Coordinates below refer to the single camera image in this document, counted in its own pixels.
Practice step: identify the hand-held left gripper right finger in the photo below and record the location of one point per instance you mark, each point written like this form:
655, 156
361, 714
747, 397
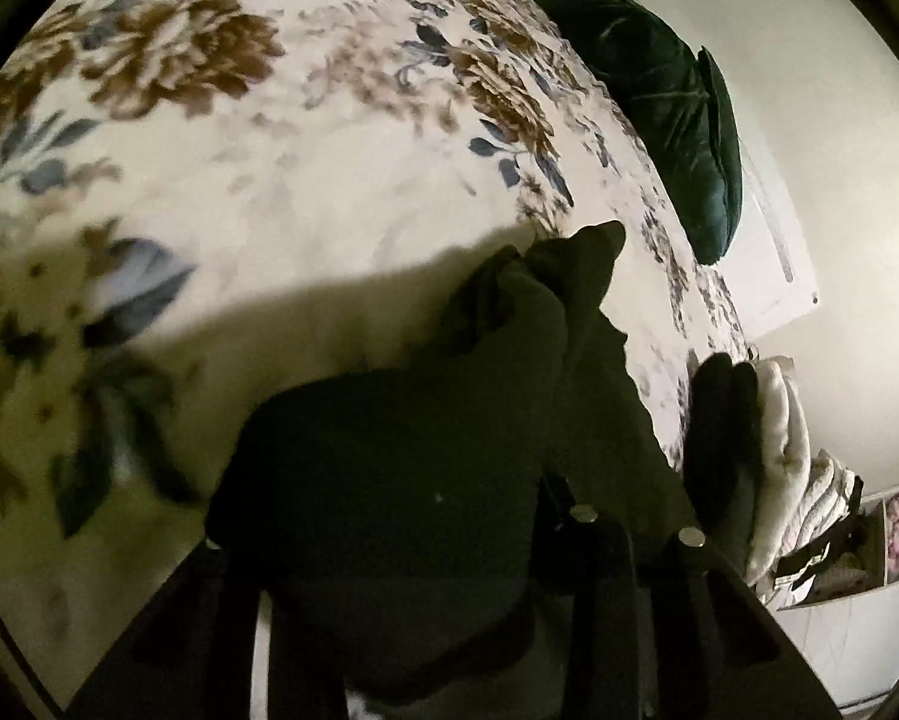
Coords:
606, 577

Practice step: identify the black folded garment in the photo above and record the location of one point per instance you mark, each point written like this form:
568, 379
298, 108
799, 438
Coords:
723, 450

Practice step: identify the dark green pillow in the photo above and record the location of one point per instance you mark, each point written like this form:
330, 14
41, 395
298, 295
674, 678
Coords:
659, 105

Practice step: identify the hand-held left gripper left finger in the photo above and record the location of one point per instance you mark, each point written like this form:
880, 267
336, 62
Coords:
179, 652

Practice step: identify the black lion print sweater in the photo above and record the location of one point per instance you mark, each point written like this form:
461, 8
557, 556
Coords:
389, 465

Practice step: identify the white bed headboard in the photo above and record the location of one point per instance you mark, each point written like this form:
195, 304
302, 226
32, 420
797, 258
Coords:
771, 255

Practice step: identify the floral bed blanket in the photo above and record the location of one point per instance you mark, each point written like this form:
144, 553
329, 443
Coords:
269, 202

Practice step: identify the pile of jackets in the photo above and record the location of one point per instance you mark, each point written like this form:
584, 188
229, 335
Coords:
824, 499

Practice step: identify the white folded garment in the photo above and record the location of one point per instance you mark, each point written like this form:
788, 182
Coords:
779, 450

